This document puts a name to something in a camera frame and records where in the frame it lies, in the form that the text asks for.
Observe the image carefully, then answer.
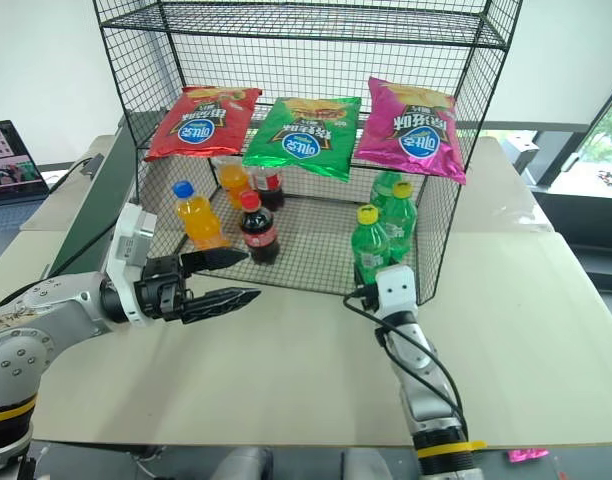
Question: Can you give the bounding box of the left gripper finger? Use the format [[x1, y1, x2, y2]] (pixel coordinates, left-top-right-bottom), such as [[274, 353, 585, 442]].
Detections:
[[180, 248, 250, 276], [181, 287, 263, 326]]

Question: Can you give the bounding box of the magenta wrapper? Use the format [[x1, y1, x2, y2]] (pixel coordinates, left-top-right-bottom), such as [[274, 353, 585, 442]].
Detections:
[[507, 448, 551, 464]]

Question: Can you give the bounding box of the green soda bottle yellow cap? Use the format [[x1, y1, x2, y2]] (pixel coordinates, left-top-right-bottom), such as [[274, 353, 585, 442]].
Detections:
[[380, 181, 419, 265], [350, 204, 392, 282]]

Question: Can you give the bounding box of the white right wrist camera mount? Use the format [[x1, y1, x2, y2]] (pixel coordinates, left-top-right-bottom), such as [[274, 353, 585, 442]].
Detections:
[[374, 265, 418, 317]]

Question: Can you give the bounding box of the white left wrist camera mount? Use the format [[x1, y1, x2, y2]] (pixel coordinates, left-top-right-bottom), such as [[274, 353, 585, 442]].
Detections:
[[104, 201, 160, 327]]

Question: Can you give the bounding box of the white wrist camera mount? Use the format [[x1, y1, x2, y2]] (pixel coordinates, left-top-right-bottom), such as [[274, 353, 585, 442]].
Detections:
[[374, 265, 418, 317], [104, 201, 160, 327]]

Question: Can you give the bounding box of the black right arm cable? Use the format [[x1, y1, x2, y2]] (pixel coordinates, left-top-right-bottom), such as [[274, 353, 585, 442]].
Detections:
[[342, 286, 471, 442]]

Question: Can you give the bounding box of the cola bottle red cap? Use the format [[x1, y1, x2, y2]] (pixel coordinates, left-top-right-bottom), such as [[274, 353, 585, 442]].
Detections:
[[238, 190, 282, 266]]

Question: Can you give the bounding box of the black equipment by window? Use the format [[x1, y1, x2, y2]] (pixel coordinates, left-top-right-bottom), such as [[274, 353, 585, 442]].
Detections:
[[499, 128, 581, 187]]

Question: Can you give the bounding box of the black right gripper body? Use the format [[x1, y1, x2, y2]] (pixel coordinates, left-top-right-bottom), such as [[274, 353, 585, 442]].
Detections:
[[353, 260, 380, 312]]

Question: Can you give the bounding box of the black box with cable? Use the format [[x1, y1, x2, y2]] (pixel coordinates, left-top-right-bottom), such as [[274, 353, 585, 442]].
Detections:
[[49, 154, 106, 192]]

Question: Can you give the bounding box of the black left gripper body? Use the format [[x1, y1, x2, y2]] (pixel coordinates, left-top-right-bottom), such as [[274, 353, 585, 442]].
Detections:
[[133, 254, 195, 324]]

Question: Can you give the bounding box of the black wire mesh rack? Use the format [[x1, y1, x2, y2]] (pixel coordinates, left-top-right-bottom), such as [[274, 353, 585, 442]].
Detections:
[[92, 0, 525, 307]]

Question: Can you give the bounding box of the red chip bag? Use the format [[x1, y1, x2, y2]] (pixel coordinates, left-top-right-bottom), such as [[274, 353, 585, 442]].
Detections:
[[144, 85, 264, 163]]

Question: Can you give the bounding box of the open laptop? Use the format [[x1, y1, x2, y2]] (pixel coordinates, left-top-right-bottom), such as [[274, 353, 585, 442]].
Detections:
[[0, 119, 53, 264]]

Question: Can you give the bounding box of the magenta chip bag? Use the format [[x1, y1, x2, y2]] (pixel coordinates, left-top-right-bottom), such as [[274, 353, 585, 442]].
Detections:
[[353, 76, 468, 186]]

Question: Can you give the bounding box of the green chip bag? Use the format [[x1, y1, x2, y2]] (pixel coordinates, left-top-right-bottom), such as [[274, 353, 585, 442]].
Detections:
[[241, 96, 363, 183]]

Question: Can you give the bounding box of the orange soda bottle blue cap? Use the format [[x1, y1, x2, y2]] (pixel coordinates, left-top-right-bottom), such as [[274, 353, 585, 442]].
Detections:
[[171, 180, 231, 252]]

